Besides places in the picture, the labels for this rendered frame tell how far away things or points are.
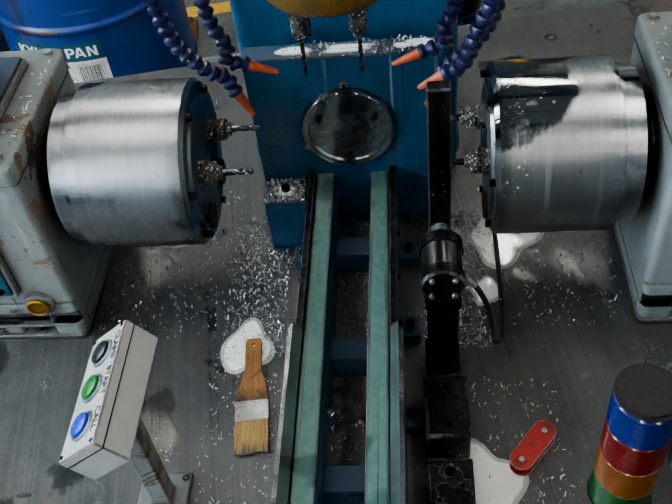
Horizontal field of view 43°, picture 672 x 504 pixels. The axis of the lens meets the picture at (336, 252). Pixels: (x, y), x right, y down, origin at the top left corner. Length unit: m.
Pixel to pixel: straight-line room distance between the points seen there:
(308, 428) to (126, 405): 0.24
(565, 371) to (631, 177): 0.31
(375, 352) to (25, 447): 0.54
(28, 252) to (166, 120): 0.29
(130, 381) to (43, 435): 0.36
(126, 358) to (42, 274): 0.36
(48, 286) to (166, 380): 0.23
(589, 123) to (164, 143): 0.57
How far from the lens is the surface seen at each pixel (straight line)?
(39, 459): 1.34
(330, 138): 1.37
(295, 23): 1.12
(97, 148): 1.22
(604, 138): 1.17
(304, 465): 1.09
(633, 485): 0.88
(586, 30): 1.98
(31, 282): 1.38
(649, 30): 1.32
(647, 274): 1.31
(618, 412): 0.80
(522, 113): 1.16
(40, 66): 1.39
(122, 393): 1.01
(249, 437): 1.25
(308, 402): 1.13
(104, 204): 1.23
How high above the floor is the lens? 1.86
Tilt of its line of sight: 46 degrees down
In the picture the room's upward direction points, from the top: 8 degrees counter-clockwise
